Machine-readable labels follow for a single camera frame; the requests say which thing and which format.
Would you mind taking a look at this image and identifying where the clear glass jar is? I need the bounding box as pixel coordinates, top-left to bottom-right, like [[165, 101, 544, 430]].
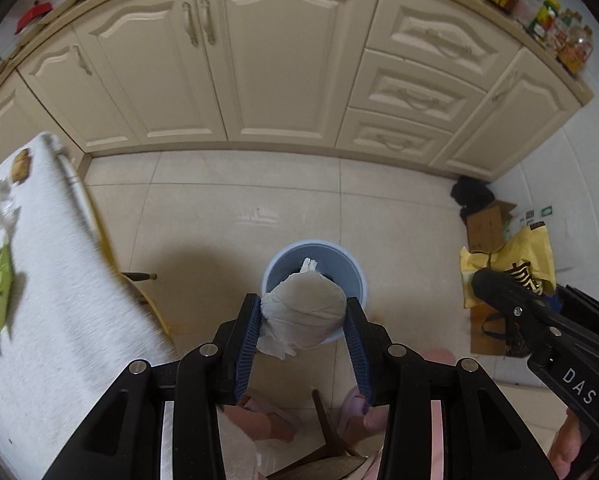
[[562, 25, 594, 73]]

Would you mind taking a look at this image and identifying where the white terry towel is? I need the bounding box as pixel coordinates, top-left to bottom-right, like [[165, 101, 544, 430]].
[[0, 131, 260, 480]]

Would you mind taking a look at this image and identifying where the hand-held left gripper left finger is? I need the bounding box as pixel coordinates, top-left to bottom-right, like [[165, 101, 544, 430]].
[[44, 292, 262, 480]]

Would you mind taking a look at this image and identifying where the dark mesh bag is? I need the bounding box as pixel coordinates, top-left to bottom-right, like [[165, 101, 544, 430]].
[[482, 310, 535, 358]]

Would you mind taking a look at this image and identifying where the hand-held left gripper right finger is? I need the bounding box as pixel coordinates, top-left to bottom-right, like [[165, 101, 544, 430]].
[[346, 297, 555, 480]]

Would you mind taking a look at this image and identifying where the brown cardboard box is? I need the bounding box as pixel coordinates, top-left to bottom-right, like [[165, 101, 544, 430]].
[[462, 200, 519, 256]]

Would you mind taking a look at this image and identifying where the yellow plastic bag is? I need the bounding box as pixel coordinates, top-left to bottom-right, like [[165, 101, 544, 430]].
[[459, 224, 556, 311]]

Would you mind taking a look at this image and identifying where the cream cabinet door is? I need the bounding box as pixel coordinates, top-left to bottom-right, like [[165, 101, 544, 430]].
[[0, 72, 42, 171], [432, 47, 583, 181], [192, 0, 385, 150], [74, 0, 230, 143], [16, 27, 147, 153]]

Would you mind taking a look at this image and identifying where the person's left leg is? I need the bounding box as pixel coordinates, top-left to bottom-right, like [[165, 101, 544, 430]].
[[224, 405, 295, 443]]

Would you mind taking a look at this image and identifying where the black plastic bag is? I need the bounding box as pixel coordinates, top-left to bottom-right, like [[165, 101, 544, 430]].
[[450, 175, 493, 208]]

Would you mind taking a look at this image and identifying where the brown paper bag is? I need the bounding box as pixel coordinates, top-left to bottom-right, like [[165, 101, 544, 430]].
[[469, 305, 510, 356]]

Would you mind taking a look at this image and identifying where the dark wooden chair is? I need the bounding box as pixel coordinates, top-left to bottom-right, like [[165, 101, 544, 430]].
[[266, 390, 370, 480]]

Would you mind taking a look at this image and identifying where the light blue plastic bin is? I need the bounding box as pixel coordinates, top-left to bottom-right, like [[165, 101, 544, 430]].
[[262, 240, 370, 343]]

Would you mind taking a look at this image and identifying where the white printed carton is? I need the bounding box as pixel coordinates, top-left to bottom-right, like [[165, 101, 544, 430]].
[[504, 205, 555, 241]]

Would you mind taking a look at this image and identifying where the red pot lid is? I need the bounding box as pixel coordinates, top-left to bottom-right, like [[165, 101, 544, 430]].
[[15, 1, 54, 33]]

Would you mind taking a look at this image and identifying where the person's leg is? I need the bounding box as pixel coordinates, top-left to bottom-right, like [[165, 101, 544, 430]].
[[347, 347, 455, 480], [224, 405, 295, 443]]

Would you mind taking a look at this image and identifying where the person's right leg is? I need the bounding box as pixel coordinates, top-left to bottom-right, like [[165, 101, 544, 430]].
[[347, 347, 455, 480]]

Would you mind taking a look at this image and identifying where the light green snack packet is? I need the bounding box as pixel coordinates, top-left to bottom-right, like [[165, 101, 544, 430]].
[[0, 245, 15, 340]]

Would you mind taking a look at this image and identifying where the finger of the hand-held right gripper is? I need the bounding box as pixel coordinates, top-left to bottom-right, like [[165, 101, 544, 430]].
[[554, 285, 599, 346], [471, 269, 567, 359]]

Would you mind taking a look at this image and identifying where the purple slipper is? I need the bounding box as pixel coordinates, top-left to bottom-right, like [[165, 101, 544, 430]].
[[242, 395, 297, 443], [342, 392, 376, 436]]

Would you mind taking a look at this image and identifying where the wad of white tissue paper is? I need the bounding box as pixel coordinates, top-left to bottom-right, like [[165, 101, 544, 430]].
[[256, 257, 347, 361]]

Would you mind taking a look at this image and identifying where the green cap bottle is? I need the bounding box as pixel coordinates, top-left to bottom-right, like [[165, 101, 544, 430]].
[[529, 0, 560, 41]]

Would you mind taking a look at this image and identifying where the brown bread piece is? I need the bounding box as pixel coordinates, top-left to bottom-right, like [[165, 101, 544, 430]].
[[10, 149, 32, 183]]

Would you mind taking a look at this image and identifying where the cream cabinet drawer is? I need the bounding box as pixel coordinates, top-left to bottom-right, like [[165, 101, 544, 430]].
[[335, 107, 455, 163], [348, 49, 487, 133], [364, 0, 523, 63]]

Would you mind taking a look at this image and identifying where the person's right hand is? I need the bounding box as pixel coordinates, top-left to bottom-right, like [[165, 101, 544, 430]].
[[549, 407, 586, 480]]

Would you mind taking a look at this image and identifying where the red label seasoning bottle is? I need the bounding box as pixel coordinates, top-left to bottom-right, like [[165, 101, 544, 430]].
[[552, 10, 577, 58]]

